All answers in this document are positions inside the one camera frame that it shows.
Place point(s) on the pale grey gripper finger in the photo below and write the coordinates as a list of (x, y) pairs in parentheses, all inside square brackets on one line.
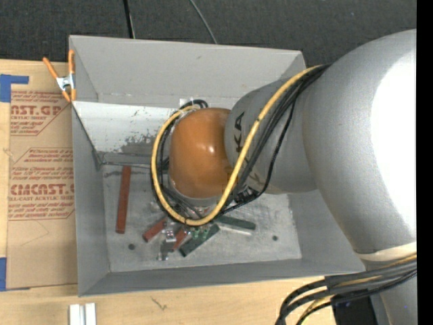
[(166, 245)]

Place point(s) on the short red-brown flat block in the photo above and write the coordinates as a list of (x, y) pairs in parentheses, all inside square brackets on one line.
[(154, 230), (180, 238)]

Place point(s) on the long red-brown flat block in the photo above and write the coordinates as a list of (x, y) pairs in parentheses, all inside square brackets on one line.
[(124, 198)]

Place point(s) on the brown cardboard board red print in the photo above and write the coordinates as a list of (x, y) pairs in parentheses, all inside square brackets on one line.
[(37, 242)]

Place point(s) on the grey metal bin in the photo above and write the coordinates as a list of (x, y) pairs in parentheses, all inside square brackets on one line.
[(135, 73)]

